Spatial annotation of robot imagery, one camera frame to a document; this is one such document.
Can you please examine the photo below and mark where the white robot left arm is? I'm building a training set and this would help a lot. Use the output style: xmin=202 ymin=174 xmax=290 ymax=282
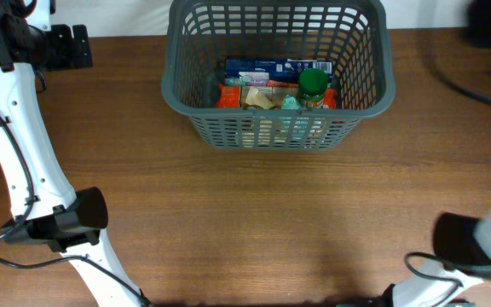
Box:
xmin=0 ymin=0 xmax=149 ymax=306

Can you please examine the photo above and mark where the green white wipes packet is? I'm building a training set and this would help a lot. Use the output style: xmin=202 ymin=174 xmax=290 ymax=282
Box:
xmin=277 ymin=93 xmax=310 ymax=144

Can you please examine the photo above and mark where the grey plastic basket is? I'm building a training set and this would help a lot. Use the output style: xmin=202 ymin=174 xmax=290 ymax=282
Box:
xmin=162 ymin=0 xmax=396 ymax=150

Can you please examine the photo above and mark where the green lid jar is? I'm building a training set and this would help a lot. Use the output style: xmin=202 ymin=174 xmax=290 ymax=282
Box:
xmin=297 ymin=68 xmax=329 ymax=108

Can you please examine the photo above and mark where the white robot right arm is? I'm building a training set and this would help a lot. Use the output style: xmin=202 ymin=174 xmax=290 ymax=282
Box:
xmin=369 ymin=1 xmax=491 ymax=307

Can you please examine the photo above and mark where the orange pasta packet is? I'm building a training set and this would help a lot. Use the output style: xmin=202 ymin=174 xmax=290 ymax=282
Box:
xmin=216 ymin=84 xmax=337 ymax=110

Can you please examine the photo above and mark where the blue tissue pack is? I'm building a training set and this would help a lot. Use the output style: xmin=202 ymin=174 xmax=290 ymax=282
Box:
xmin=224 ymin=58 xmax=333 ymax=87

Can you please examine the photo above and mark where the brown bread bag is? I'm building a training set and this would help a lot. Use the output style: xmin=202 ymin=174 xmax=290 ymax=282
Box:
xmin=240 ymin=84 xmax=327 ymax=148

